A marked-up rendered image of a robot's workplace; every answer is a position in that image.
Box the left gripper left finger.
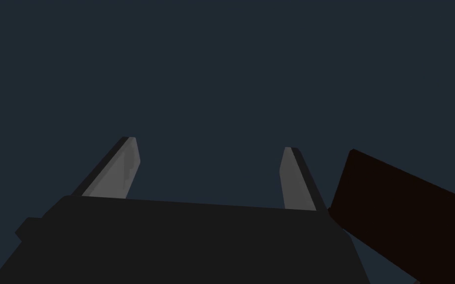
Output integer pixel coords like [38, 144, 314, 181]
[71, 136, 141, 200]

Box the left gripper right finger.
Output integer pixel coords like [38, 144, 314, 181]
[278, 146, 328, 212]

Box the dark brown flat board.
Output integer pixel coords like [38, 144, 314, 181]
[327, 148, 455, 284]

